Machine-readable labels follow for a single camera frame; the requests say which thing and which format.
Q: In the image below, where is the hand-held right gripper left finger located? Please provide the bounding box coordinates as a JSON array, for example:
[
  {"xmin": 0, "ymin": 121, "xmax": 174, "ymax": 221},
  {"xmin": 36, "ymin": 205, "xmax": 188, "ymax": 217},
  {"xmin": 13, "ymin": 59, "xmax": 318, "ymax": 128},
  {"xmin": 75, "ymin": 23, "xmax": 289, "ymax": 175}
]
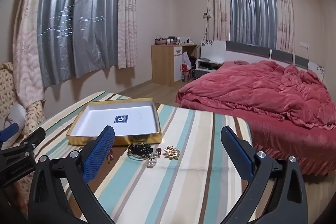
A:
[{"xmin": 28, "ymin": 125, "xmax": 116, "ymax": 224}]

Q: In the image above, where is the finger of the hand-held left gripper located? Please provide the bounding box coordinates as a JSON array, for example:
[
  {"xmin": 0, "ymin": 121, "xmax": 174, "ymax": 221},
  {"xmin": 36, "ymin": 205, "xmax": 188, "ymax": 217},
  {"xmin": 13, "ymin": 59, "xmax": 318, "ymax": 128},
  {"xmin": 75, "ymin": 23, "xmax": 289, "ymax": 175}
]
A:
[{"xmin": 0, "ymin": 123, "xmax": 46, "ymax": 188}]

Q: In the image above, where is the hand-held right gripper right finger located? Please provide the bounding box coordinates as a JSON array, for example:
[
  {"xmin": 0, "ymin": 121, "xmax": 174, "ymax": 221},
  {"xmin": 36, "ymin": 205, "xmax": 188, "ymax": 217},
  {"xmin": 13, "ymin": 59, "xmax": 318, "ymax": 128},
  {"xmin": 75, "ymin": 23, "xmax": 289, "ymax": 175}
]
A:
[{"xmin": 220, "ymin": 125, "xmax": 308, "ymax": 224}]

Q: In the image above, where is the gold shallow cardboard box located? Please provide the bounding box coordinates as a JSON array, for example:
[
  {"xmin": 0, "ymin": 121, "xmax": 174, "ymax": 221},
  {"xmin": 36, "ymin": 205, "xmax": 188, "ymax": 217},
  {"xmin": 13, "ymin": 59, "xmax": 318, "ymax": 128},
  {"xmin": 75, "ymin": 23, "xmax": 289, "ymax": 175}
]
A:
[{"xmin": 67, "ymin": 97, "xmax": 162, "ymax": 146}]

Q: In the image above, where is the black bead bracelet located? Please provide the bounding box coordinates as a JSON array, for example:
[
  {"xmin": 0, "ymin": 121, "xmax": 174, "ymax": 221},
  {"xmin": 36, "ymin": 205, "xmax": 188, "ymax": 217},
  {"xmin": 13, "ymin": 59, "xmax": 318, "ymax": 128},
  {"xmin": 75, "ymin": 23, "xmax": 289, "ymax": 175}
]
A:
[{"xmin": 127, "ymin": 143, "xmax": 155, "ymax": 161}]

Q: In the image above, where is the clear crystal brooch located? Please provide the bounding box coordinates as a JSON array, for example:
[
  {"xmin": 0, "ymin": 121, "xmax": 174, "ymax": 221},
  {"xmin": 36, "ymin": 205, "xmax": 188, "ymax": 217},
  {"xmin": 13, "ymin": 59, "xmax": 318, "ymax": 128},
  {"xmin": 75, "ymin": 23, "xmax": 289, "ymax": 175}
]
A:
[{"xmin": 146, "ymin": 153, "xmax": 157, "ymax": 169}]

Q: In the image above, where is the gold chain brooch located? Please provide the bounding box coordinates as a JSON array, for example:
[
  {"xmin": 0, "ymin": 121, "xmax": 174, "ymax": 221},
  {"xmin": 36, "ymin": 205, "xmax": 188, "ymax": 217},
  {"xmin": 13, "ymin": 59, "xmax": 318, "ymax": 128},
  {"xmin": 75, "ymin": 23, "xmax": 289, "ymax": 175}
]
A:
[{"xmin": 163, "ymin": 145, "xmax": 180, "ymax": 160}]

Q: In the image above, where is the floral sofa cover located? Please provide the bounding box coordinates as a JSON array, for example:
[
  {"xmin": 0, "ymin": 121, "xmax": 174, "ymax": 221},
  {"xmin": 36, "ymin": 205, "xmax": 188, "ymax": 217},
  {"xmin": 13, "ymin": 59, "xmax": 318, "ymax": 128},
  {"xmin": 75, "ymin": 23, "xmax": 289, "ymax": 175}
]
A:
[{"xmin": 0, "ymin": 61, "xmax": 46, "ymax": 214}]

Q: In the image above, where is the bed with red duvet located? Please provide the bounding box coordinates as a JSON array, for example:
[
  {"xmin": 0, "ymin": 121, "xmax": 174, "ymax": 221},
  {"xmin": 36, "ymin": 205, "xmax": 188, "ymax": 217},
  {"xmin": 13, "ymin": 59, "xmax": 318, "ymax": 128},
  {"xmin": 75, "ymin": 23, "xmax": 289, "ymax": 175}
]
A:
[{"xmin": 175, "ymin": 60, "xmax": 336, "ymax": 177}]

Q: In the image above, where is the striped tablecloth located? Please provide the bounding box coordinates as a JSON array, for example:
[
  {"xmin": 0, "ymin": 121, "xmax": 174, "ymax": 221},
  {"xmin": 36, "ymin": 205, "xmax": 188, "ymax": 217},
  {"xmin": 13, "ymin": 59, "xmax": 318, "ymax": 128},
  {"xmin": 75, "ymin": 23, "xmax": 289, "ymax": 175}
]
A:
[{"xmin": 16, "ymin": 91, "xmax": 254, "ymax": 224}]

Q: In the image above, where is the white nightstand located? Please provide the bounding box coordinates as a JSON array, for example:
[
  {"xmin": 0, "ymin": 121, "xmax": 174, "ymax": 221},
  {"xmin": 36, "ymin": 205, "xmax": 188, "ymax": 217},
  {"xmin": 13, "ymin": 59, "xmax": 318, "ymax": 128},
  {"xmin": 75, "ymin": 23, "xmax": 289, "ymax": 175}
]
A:
[{"xmin": 194, "ymin": 58, "xmax": 223, "ymax": 79}]

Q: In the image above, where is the grey white bed headboard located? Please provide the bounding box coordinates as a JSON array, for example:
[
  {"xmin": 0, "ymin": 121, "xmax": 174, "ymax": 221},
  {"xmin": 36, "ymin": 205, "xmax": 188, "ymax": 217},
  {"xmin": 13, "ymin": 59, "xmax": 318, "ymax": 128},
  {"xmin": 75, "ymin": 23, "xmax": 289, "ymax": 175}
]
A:
[{"xmin": 200, "ymin": 39, "xmax": 326, "ymax": 83}]

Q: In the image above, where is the white plastic bag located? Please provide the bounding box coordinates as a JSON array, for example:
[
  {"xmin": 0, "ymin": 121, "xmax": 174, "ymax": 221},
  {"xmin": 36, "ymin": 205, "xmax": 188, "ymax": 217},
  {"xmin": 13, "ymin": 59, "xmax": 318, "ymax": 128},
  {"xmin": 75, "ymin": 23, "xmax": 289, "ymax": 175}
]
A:
[{"xmin": 182, "ymin": 51, "xmax": 192, "ymax": 68}]

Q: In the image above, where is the wooden cabinet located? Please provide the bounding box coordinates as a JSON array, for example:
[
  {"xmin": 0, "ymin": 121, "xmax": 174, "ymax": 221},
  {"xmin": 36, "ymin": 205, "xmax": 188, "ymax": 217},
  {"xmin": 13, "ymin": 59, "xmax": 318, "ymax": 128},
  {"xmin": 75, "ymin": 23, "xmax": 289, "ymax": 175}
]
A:
[{"xmin": 151, "ymin": 43, "xmax": 197, "ymax": 87}]

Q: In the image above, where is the large grey floral curtain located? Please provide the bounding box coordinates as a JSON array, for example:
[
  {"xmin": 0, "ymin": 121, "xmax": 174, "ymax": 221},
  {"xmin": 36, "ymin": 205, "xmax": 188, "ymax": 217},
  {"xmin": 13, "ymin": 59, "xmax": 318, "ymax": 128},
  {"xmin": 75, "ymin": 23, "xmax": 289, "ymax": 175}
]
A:
[{"xmin": 12, "ymin": 0, "xmax": 139, "ymax": 109}]

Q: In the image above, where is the small grey floral curtain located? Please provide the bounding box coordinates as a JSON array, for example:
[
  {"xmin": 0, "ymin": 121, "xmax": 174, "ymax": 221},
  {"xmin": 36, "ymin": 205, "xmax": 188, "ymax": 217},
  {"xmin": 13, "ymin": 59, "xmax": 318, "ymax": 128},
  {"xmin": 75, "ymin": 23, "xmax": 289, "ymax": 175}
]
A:
[{"xmin": 211, "ymin": 0, "xmax": 295, "ymax": 54}]

